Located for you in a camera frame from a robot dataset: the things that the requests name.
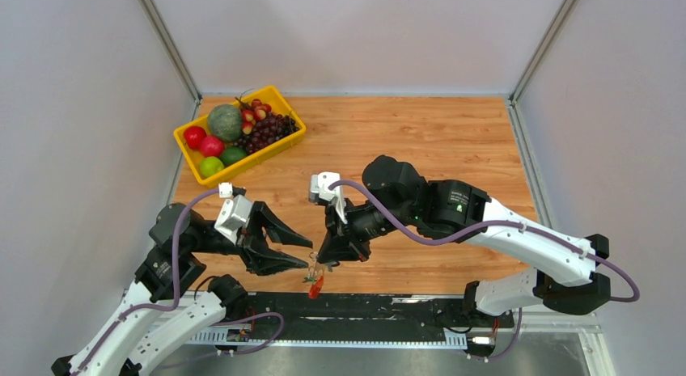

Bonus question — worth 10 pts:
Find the dark green lime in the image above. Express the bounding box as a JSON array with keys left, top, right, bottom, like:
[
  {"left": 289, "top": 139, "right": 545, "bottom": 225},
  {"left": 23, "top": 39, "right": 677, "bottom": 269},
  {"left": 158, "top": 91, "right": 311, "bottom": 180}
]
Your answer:
[{"left": 218, "top": 146, "right": 248, "bottom": 167}]

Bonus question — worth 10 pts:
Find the metal key holder red handle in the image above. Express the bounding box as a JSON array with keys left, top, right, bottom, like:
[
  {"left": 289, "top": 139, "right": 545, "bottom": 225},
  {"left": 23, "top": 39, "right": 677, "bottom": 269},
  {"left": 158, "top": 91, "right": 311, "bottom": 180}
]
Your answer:
[{"left": 303, "top": 252, "right": 332, "bottom": 299}]

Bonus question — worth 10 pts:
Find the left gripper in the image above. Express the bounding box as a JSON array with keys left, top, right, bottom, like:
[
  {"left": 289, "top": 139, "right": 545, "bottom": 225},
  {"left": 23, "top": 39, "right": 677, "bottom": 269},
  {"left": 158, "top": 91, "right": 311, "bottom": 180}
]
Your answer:
[{"left": 187, "top": 198, "right": 314, "bottom": 274}]

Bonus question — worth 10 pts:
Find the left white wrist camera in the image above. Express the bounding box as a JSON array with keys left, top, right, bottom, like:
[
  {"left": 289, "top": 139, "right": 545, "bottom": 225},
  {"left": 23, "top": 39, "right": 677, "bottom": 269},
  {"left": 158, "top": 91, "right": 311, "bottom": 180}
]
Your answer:
[{"left": 214, "top": 182, "right": 253, "bottom": 244}]

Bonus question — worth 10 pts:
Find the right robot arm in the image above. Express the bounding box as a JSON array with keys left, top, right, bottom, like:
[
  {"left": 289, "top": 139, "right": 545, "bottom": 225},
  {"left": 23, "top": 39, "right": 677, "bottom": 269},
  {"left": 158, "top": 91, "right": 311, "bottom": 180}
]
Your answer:
[{"left": 309, "top": 155, "right": 611, "bottom": 326}]

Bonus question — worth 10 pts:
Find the yellow plastic tray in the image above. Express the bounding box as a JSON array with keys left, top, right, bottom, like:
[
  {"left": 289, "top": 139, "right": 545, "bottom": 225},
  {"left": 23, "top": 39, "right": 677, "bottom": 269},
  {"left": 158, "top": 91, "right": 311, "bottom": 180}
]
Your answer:
[{"left": 173, "top": 86, "right": 307, "bottom": 188}]

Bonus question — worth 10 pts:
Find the light green apple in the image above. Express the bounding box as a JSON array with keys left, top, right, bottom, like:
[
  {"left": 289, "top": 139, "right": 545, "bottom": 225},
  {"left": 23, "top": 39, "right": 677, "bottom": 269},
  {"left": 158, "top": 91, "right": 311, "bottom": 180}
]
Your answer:
[{"left": 198, "top": 156, "right": 225, "bottom": 179}]

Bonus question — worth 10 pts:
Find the green melon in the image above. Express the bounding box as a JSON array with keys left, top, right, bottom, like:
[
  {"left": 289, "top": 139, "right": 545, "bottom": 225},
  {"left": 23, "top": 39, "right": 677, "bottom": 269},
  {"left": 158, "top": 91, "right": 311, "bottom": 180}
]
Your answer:
[{"left": 207, "top": 104, "right": 243, "bottom": 142}]

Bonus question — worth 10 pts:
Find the dark purple grape bunch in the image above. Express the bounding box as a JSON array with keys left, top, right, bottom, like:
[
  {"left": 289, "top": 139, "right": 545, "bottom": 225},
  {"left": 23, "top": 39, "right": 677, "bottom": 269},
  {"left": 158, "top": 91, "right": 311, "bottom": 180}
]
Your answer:
[{"left": 232, "top": 115, "right": 300, "bottom": 154}]

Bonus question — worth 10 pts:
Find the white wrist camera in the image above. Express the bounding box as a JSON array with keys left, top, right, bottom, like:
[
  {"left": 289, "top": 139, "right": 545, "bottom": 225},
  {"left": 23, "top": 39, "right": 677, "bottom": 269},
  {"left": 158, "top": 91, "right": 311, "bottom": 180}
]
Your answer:
[
  {"left": 214, "top": 182, "right": 253, "bottom": 244},
  {"left": 308, "top": 171, "right": 347, "bottom": 224}
]

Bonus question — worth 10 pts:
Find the red cherries bunch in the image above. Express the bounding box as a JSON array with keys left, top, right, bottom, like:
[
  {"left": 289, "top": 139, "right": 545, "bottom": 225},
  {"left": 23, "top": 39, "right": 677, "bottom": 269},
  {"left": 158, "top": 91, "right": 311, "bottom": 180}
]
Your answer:
[{"left": 235, "top": 97, "right": 272, "bottom": 135}]

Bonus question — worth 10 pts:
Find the pink red apple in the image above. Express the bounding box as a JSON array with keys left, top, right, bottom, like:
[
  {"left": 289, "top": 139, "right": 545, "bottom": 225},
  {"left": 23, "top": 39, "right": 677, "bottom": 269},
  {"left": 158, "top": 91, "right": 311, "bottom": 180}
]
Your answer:
[{"left": 198, "top": 135, "right": 226, "bottom": 158}]

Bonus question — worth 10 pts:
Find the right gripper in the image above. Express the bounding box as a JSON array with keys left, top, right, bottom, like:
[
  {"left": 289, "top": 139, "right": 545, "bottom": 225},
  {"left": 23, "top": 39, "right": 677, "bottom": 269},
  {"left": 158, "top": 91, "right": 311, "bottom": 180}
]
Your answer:
[{"left": 317, "top": 195, "right": 417, "bottom": 263}]

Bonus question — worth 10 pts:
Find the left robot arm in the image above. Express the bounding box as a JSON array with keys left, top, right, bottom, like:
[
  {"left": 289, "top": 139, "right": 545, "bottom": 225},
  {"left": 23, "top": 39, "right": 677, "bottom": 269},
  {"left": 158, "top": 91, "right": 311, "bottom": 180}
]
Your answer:
[{"left": 51, "top": 196, "right": 313, "bottom": 375}]

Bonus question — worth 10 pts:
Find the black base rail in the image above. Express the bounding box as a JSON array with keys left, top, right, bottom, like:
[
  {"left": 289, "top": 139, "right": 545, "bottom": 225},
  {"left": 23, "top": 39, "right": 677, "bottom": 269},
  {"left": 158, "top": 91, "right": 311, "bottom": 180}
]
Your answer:
[{"left": 188, "top": 292, "right": 516, "bottom": 350}]

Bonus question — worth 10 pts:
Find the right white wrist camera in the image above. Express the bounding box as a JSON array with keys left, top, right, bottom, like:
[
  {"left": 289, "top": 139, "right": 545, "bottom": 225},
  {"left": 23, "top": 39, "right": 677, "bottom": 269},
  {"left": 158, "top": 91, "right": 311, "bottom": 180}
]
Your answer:
[{"left": 308, "top": 171, "right": 347, "bottom": 224}]

